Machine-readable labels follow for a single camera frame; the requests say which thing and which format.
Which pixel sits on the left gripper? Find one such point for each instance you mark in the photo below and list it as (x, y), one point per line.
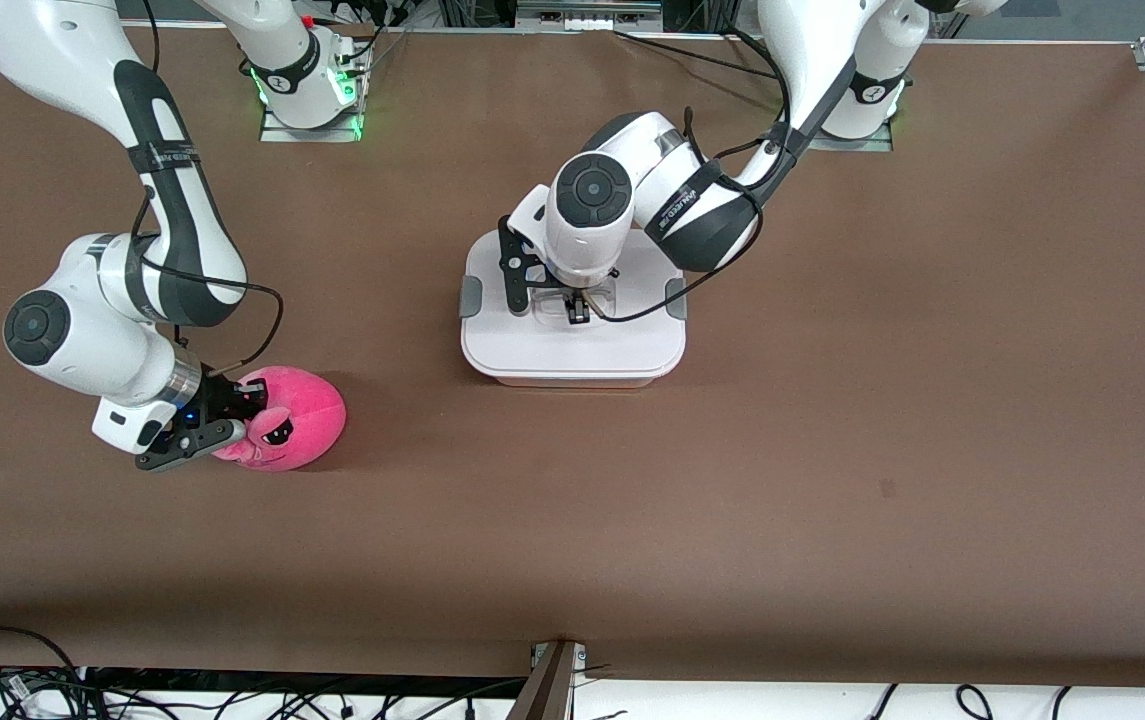
(578, 306)

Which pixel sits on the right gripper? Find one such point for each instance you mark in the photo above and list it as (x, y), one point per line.
(216, 399)

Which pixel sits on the white box lid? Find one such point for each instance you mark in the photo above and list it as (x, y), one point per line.
(572, 350)

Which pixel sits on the pink plush toy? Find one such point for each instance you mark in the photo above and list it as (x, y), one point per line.
(307, 410)

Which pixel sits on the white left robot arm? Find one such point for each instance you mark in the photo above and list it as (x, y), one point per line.
(812, 60)

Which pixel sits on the white plastic box base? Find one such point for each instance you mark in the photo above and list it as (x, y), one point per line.
(572, 382)

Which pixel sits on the grey electronics box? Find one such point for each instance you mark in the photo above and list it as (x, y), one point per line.
(587, 15)

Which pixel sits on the brown table cover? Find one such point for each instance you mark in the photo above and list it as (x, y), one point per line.
(572, 520)

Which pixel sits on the wooden beam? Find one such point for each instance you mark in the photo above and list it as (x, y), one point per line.
(547, 695)

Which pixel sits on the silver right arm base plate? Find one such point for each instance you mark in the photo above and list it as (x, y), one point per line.
(312, 134)

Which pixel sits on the small metal bracket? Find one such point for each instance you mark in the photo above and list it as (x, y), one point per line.
(580, 660)

